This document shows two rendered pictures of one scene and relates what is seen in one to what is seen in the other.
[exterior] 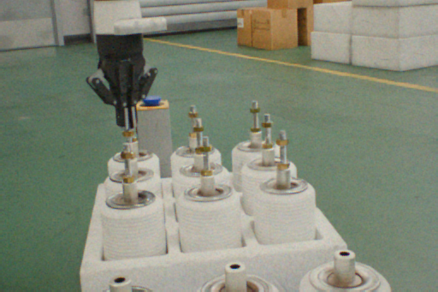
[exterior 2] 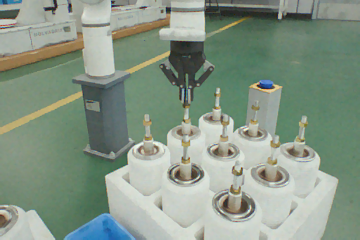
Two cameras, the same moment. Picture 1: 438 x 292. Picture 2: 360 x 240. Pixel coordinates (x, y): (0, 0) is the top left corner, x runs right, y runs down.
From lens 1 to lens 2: 0.69 m
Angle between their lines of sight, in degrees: 51
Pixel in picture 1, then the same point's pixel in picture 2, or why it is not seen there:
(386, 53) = not seen: outside the picture
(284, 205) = (211, 222)
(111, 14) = (172, 22)
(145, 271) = (126, 198)
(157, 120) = (261, 98)
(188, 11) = not seen: outside the picture
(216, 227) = (169, 201)
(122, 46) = (176, 46)
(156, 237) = (147, 181)
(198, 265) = (148, 217)
